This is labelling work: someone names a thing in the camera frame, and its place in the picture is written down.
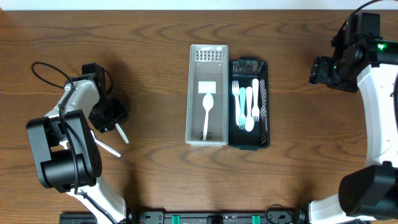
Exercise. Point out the clear plastic basket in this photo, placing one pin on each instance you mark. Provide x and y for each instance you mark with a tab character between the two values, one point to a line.
208	73

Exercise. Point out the white plastic spoon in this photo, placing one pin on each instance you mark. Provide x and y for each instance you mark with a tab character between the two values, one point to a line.
104	146
249	118
208	102
122	133

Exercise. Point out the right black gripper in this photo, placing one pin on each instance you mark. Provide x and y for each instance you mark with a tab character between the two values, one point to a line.
322	74

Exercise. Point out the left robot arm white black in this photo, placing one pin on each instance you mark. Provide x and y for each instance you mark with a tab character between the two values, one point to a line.
67	158

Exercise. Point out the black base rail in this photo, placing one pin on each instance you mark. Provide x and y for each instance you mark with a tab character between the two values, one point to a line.
274	214

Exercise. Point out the white plastic fork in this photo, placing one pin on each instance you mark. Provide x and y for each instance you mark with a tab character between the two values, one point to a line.
236	92
255	92
242	102

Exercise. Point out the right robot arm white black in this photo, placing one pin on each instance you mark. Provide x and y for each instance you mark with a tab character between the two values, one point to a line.
367	65

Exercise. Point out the black plastic basket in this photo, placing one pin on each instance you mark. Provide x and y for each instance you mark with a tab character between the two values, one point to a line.
244	70

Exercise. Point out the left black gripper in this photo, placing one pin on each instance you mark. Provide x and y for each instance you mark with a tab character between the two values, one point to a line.
109	116

